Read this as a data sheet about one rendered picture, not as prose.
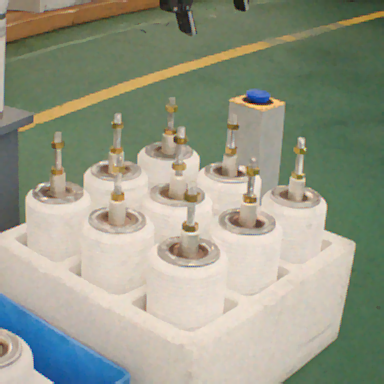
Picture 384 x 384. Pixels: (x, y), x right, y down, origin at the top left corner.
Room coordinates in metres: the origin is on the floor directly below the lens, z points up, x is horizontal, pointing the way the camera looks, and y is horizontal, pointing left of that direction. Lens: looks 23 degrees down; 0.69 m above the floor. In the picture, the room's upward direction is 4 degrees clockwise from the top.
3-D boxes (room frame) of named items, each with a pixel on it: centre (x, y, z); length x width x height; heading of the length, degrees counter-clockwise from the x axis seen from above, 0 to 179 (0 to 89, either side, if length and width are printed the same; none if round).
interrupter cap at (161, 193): (1.02, 0.02, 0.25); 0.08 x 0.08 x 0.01
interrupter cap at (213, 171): (1.11, -0.06, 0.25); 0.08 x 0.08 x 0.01
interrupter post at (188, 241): (0.85, 0.00, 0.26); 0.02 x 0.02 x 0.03
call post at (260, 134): (1.29, -0.10, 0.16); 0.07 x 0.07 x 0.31; 52
